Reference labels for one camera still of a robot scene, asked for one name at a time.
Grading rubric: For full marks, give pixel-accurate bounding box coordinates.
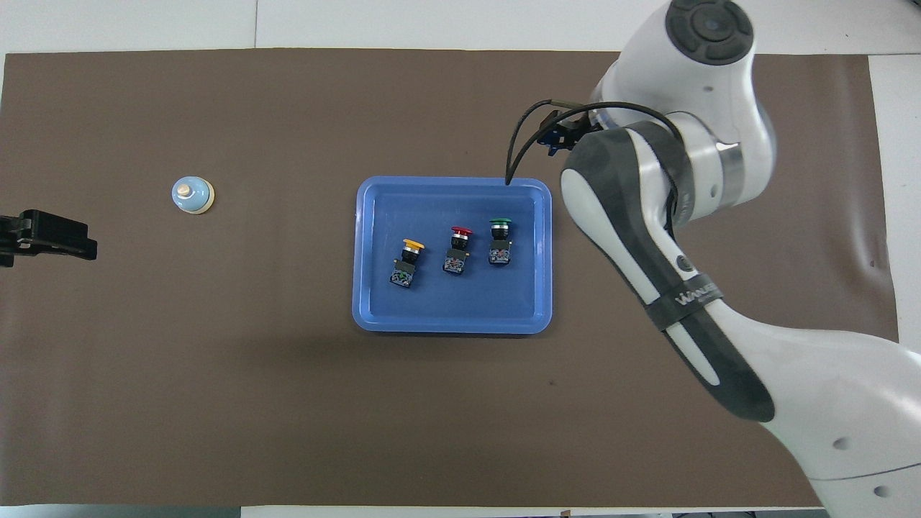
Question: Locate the light blue call bell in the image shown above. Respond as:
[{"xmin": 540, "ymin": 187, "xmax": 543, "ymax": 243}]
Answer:
[{"xmin": 171, "ymin": 176, "xmax": 215, "ymax": 216}]

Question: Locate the yellow mushroom push button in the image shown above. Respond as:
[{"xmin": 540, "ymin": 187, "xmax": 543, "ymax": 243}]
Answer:
[{"xmin": 389, "ymin": 239, "xmax": 426, "ymax": 290}]

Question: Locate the green mushroom push button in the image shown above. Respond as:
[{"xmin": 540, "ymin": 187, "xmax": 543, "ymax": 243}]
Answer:
[{"xmin": 488, "ymin": 218, "xmax": 514, "ymax": 266}]

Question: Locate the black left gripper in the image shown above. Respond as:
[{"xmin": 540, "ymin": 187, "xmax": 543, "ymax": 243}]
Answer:
[{"xmin": 0, "ymin": 209, "xmax": 98, "ymax": 268}]

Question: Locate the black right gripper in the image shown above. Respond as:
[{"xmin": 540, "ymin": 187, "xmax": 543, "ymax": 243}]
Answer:
[{"xmin": 540, "ymin": 108, "xmax": 599, "ymax": 156}]

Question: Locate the brown table mat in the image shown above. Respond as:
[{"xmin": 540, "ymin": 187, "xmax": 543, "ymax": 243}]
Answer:
[{"xmin": 0, "ymin": 47, "xmax": 916, "ymax": 508}]

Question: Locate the red mushroom push button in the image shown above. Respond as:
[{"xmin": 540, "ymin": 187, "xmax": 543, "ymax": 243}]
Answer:
[{"xmin": 442, "ymin": 226, "xmax": 474, "ymax": 276}]

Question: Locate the blue plastic tray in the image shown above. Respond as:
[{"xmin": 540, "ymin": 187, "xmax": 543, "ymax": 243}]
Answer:
[{"xmin": 351, "ymin": 176, "xmax": 553, "ymax": 335}]

